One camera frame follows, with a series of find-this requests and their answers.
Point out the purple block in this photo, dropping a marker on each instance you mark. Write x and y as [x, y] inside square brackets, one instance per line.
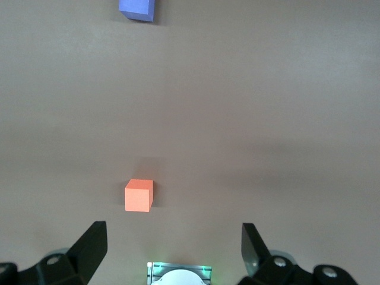
[135, 9]

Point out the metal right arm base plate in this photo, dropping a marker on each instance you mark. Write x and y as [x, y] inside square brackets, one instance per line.
[154, 268]

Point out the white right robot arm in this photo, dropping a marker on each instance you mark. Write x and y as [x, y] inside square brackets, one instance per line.
[178, 279]

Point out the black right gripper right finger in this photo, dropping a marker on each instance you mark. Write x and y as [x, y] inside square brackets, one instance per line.
[255, 249]

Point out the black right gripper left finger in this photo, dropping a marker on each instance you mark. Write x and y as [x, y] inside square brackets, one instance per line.
[80, 255]

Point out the orange block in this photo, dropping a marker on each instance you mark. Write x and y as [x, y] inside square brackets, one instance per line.
[138, 199]

